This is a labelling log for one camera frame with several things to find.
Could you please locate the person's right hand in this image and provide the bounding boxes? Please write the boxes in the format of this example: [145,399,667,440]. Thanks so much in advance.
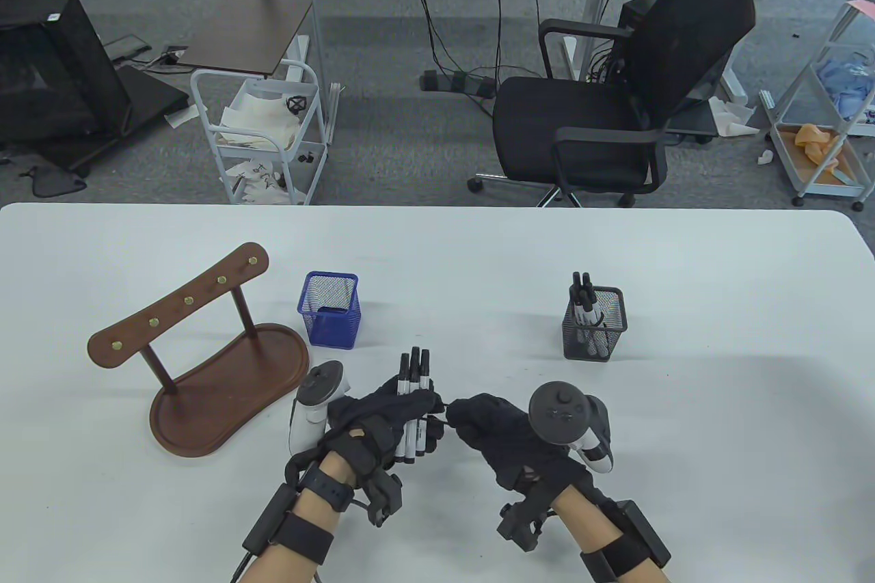
[446,394,592,495]

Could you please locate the person's left hand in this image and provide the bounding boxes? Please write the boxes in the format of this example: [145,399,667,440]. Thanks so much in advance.
[321,375,445,474]

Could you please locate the person's left forearm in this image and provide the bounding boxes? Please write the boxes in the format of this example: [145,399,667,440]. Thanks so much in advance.
[236,450,358,583]

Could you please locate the black wrist band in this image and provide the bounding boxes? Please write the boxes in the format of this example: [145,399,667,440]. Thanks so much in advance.
[297,467,356,512]

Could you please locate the grey white handheld controller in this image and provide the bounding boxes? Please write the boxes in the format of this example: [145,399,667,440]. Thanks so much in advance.
[287,361,353,457]
[530,383,614,473]

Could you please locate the blue mesh pen holder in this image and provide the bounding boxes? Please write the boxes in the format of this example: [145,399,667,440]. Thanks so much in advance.
[297,271,361,347]

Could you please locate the black mesh pen holder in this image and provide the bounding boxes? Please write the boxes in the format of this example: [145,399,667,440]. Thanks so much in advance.
[562,284,627,362]

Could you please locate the black wrist sensor box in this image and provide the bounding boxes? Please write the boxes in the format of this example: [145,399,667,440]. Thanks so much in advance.
[615,501,672,570]
[243,484,296,556]

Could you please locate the brown wooden hook stand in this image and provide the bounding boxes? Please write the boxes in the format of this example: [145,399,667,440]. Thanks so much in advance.
[87,242,312,458]

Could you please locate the scribbled white papers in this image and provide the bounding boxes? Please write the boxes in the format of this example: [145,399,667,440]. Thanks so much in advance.
[231,159,291,204]

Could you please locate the white rolling cart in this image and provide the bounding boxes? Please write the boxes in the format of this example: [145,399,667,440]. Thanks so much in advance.
[190,60,329,206]

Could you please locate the black mesh office chair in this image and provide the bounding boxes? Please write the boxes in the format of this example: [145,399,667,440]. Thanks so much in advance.
[468,0,758,209]

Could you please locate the white cloth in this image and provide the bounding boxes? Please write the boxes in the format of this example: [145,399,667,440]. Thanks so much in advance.
[220,91,301,148]

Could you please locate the black floor power strip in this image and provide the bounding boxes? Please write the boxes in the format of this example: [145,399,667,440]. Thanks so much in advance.
[419,69,498,98]

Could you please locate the white crumpled floor sheet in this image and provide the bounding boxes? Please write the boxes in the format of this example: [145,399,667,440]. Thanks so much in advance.
[706,96,761,138]

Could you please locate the black monitor stand base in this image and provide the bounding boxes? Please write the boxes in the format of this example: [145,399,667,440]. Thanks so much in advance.
[0,64,190,175]

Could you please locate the brown side table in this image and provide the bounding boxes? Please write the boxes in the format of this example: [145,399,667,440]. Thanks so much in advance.
[176,0,314,76]

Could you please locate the white shelf trolley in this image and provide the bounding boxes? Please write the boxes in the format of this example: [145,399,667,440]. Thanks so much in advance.
[761,0,875,209]

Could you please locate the orange cloth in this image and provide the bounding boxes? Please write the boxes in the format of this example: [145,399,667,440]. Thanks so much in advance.
[793,124,847,175]

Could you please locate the black computer tower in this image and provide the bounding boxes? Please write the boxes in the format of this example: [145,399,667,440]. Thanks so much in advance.
[619,0,667,74]

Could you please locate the large black monitor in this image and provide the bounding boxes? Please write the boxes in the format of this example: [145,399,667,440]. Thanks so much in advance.
[0,0,132,148]

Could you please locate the blue cloth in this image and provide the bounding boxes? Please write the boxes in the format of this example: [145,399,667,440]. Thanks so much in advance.
[815,57,875,122]

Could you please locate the black fabric forearm strap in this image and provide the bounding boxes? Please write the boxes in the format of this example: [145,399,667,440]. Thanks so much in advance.
[273,515,336,567]
[580,539,650,583]

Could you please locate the silver metal post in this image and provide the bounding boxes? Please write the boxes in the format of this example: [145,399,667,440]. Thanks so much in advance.
[299,0,342,146]

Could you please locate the black cable loop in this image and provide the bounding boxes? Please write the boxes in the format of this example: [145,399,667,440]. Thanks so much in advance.
[19,165,88,198]

